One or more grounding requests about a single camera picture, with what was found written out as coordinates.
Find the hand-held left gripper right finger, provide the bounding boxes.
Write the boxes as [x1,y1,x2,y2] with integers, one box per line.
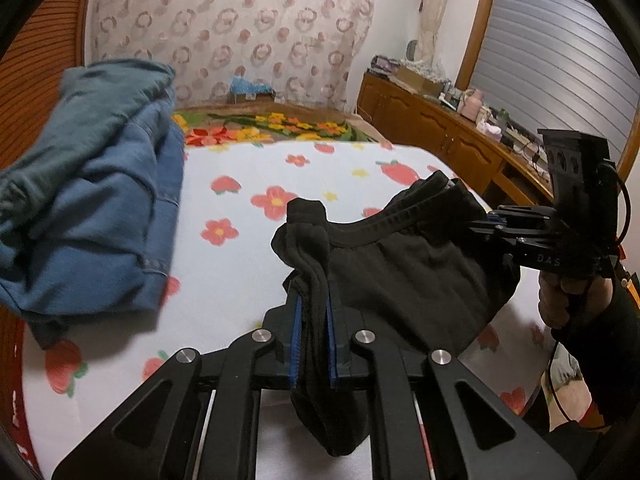
[325,295,578,480]

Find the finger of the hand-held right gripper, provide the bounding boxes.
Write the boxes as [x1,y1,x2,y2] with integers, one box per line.
[486,205,556,224]
[466,221,554,262]

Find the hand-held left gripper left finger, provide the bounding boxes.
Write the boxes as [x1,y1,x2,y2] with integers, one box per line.
[51,292,306,480]

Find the black pants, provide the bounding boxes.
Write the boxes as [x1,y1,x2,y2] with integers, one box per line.
[270,170,522,457]

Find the person's right forearm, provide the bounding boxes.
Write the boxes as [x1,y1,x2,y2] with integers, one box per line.
[550,277,640,433]

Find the person's right hand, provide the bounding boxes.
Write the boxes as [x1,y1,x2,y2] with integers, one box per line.
[538,271,614,332]

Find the white strawberry printed blanket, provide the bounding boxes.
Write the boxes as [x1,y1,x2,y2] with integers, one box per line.
[20,139,551,480]

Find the pink bag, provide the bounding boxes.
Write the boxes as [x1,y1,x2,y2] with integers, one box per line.
[461,88,487,122]

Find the wooden cabinet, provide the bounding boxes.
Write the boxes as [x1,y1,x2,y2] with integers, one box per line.
[356,71,557,203]

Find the grey window shutter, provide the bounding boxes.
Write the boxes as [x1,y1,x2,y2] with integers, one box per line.
[469,0,640,163]

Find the pale pink cloth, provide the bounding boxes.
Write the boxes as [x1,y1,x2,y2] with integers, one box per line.
[544,342,603,428]

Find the cardboard box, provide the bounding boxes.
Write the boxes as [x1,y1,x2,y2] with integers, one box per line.
[394,62,447,97]

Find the dark patterned box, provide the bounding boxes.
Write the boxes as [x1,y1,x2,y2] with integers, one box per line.
[369,54,402,77]

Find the blue denim jeans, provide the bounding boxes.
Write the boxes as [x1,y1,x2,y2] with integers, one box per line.
[0,92,187,352]

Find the brown floral blanket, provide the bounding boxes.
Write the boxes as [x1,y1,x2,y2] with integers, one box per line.
[171,104,383,152]

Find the beige window curtain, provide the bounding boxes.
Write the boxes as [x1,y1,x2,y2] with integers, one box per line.
[416,0,455,70]

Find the small blue box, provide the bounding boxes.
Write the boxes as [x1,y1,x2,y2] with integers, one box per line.
[227,74,277,107]

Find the red printed sheet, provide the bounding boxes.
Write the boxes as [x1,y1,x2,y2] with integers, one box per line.
[0,310,36,471]

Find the grey-blue garment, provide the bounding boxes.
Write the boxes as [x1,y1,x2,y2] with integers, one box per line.
[0,58,177,223]

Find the wooden slatted panel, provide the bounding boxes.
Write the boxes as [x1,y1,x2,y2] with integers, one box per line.
[0,0,97,173]

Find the ring patterned sheer curtain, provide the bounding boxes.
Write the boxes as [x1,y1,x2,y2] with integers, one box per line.
[84,0,377,114]

